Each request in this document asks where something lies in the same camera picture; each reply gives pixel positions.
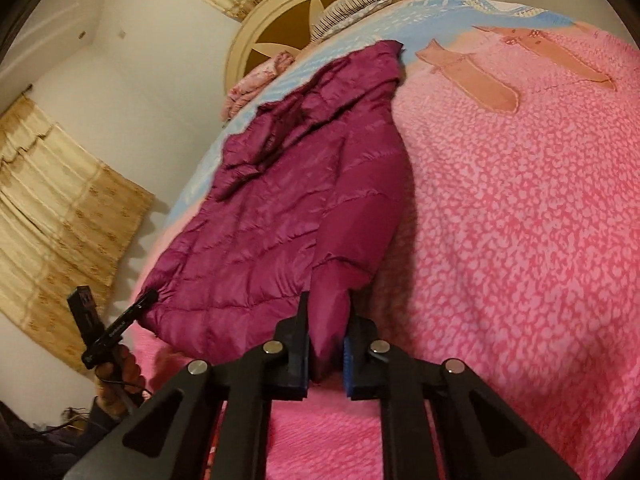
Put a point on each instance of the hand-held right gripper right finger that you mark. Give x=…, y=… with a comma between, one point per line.
x=357, y=365

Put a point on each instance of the person's left hand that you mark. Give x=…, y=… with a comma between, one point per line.
x=127, y=372

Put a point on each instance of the magenta quilted puffer jacket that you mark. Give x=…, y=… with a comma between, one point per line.
x=300, y=185

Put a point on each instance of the beige floral side curtain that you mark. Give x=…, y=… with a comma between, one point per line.
x=60, y=220

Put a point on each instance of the striped pillow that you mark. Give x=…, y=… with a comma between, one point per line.
x=345, y=10

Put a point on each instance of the cream arched headboard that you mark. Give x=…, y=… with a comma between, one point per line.
x=240, y=50

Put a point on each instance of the pink floral folded blanket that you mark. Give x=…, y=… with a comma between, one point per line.
x=255, y=80

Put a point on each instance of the person's left forearm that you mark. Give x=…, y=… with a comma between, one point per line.
x=100, y=425

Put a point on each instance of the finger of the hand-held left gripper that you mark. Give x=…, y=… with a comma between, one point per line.
x=145, y=302

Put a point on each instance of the dark curtain rod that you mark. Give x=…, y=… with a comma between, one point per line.
x=27, y=91

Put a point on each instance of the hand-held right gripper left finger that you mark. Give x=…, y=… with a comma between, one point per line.
x=292, y=360

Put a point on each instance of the pink and blue bedspread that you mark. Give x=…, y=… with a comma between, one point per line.
x=500, y=210

